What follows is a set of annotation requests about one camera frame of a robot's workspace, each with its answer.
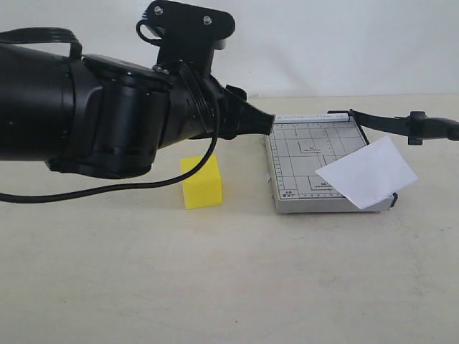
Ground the yellow cube block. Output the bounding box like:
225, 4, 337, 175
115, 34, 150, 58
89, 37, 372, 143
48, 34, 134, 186
181, 154, 223, 209

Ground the black cutter blade lever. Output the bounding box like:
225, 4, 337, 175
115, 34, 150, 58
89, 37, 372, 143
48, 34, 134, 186
349, 109, 458, 145

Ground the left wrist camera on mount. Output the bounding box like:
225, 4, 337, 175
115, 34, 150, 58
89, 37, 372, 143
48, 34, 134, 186
136, 1, 236, 75

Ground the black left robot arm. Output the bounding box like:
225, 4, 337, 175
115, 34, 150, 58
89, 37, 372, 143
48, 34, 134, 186
1, 44, 274, 179

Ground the grey paper cutter base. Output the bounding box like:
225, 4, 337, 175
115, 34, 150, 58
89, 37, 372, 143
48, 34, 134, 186
264, 110, 399, 216

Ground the black camera cable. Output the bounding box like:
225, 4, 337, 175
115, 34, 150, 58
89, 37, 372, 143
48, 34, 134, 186
0, 28, 220, 204

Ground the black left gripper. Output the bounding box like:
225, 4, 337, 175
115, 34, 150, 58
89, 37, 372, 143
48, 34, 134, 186
157, 73, 275, 148

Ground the white paper sheet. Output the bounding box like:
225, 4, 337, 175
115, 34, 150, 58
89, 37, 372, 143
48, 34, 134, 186
316, 135, 418, 210

